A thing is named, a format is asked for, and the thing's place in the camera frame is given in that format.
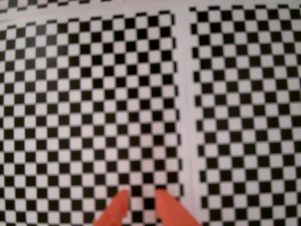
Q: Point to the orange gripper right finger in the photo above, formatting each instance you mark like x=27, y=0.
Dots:
x=171, y=209

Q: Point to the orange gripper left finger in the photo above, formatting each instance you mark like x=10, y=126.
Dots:
x=114, y=212

